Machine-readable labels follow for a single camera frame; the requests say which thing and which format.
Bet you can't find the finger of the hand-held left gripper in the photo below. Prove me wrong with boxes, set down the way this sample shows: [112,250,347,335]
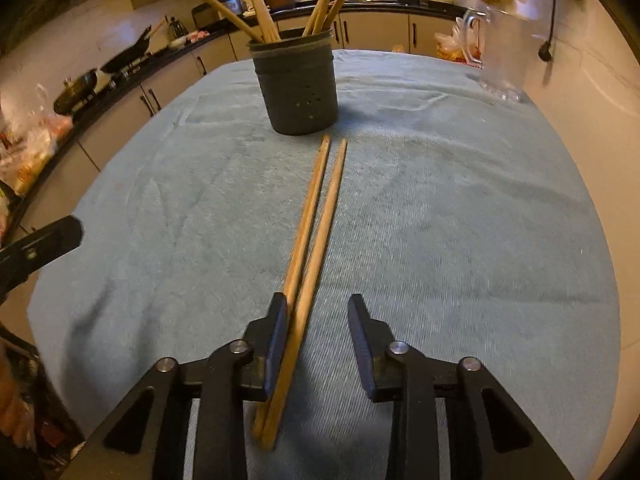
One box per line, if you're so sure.
[0,215,84,306]

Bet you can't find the dark grey chopstick holder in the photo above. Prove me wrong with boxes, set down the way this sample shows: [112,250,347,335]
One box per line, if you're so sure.
[248,29,338,137]

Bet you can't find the black kitchen countertop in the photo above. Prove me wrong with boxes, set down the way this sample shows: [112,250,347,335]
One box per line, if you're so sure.
[0,1,436,221]

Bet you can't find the cream kitchen cabinets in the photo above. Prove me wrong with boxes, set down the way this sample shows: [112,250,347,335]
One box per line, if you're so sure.
[20,7,481,231]

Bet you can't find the blue table cloth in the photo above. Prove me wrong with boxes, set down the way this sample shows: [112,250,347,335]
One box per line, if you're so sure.
[27,49,623,480]

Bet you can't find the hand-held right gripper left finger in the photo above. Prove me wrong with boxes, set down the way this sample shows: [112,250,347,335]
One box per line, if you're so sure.
[60,291,289,480]

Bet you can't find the black wok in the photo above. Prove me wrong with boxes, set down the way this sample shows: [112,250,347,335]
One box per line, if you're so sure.
[52,69,99,115]
[100,25,153,74]

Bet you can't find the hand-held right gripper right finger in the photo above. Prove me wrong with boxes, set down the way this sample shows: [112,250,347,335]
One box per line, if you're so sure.
[347,293,576,480]

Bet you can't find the pile of plastic bags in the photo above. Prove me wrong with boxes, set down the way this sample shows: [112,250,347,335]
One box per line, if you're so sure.
[0,85,76,201]

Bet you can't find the clear glass pitcher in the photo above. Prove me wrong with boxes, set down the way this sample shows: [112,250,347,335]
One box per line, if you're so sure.
[461,0,551,106]

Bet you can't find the black power cable with plug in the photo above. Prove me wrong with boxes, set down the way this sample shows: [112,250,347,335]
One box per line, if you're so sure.
[537,0,559,64]

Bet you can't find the range hood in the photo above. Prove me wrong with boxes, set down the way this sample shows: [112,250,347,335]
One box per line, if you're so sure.
[0,0,136,56]

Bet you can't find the plastic bag with food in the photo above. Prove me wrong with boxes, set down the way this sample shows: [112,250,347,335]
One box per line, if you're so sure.
[434,17,485,67]

